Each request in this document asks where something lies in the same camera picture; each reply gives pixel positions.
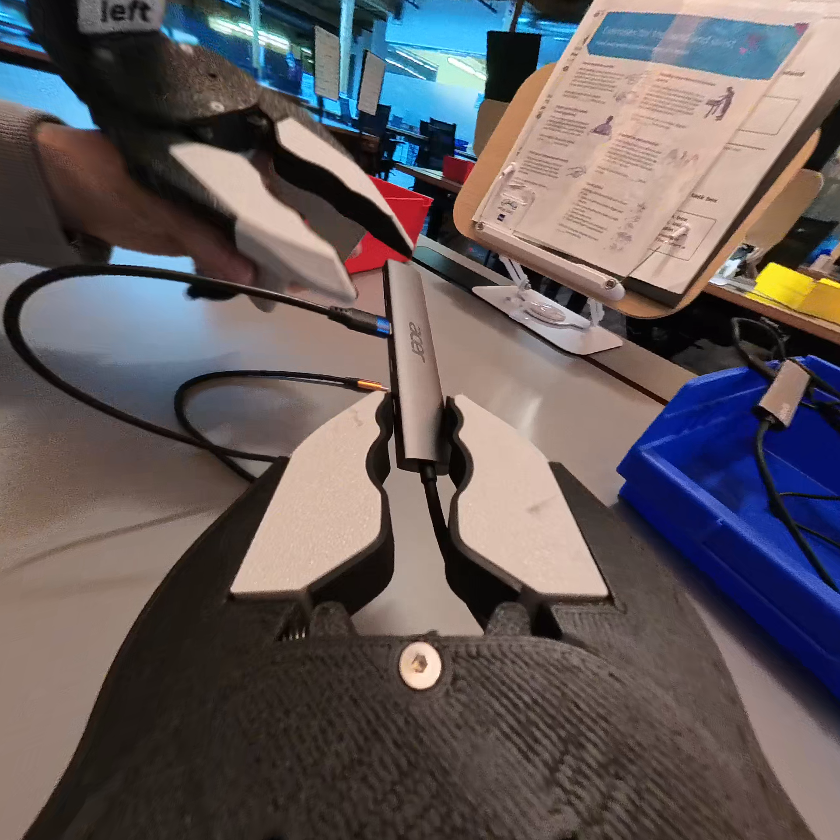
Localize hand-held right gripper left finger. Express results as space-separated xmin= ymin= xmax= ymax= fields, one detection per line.
xmin=230 ymin=391 xmax=396 ymax=618

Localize black cable blue-ringed plugs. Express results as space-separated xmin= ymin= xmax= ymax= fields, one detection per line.
xmin=3 ymin=264 xmax=393 ymax=463

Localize plain wooden stand board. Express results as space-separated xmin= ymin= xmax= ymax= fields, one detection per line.
xmin=745 ymin=169 xmax=825 ymax=256

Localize wooden document stand white base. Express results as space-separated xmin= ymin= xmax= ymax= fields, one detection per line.
xmin=453 ymin=62 xmax=824 ymax=355

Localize black office chair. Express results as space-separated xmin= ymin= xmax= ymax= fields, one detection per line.
xmin=416 ymin=118 xmax=457 ymax=168

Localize yellow plastic bin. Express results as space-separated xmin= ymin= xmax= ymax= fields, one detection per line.
xmin=751 ymin=262 xmax=840 ymax=326

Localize red plastic bin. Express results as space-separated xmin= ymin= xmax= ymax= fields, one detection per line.
xmin=344 ymin=176 xmax=434 ymax=275

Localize blue plastic bin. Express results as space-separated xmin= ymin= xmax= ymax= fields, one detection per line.
xmin=617 ymin=354 xmax=840 ymax=700

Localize small grey adapter with cable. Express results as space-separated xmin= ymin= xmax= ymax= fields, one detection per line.
xmin=731 ymin=318 xmax=840 ymax=592

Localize white standing sign board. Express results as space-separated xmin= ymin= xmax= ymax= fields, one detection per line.
xmin=356 ymin=49 xmax=387 ymax=118
xmin=313 ymin=25 xmax=341 ymax=102

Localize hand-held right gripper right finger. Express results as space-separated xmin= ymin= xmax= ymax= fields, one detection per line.
xmin=445 ymin=392 xmax=611 ymax=634

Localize black monitor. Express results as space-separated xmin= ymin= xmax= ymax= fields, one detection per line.
xmin=486 ymin=29 xmax=542 ymax=102

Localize black cable orange plug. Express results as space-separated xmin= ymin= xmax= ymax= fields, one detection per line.
xmin=174 ymin=371 xmax=390 ymax=480

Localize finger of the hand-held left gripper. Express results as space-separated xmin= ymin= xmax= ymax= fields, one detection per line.
xmin=168 ymin=140 xmax=360 ymax=306
xmin=271 ymin=115 xmax=416 ymax=259

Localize white printed paper sheet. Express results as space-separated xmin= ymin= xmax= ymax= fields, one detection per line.
xmin=474 ymin=0 xmax=840 ymax=296

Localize person's left hand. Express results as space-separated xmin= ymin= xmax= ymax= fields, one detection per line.
xmin=36 ymin=121 xmax=263 ymax=290

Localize paper sheet blue header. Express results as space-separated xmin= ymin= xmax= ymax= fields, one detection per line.
xmin=512 ymin=10 xmax=815 ymax=277

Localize grey usb hub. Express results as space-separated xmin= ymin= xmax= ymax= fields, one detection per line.
xmin=382 ymin=260 xmax=460 ymax=565

